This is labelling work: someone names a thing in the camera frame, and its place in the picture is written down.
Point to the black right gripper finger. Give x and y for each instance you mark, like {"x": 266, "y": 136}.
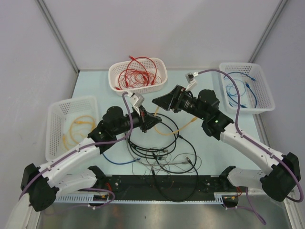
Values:
{"x": 164, "y": 102}
{"x": 174, "y": 92}

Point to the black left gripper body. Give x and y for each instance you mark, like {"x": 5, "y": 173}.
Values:
{"x": 142, "y": 119}

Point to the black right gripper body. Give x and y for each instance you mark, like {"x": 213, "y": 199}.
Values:
{"x": 183, "y": 100}

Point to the white basket top centre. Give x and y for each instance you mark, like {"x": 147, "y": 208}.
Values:
{"x": 141, "y": 75}

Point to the white basket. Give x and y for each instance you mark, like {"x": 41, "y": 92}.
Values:
{"x": 249, "y": 81}
{"x": 68, "y": 123}
{"x": 141, "y": 75}

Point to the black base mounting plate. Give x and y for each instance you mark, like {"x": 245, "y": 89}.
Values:
{"x": 180, "y": 188}

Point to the white basket left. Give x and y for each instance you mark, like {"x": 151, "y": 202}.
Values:
{"x": 68, "y": 123}

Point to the white basket right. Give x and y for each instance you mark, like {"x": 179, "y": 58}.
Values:
{"x": 249, "y": 81}

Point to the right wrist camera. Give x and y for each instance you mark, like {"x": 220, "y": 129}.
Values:
{"x": 190, "y": 77}

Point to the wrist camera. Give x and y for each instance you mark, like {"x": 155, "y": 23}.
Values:
{"x": 136, "y": 100}
{"x": 190, "y": 77}

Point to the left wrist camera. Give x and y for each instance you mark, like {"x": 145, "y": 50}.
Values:
{"x": 136, "y": 100}

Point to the black cable large loop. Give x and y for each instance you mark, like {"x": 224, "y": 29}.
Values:
{"x": 192, "y": 167}

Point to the white slotted cable duct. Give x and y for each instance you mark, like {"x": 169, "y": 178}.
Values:
{"x": 98, "y": 199}

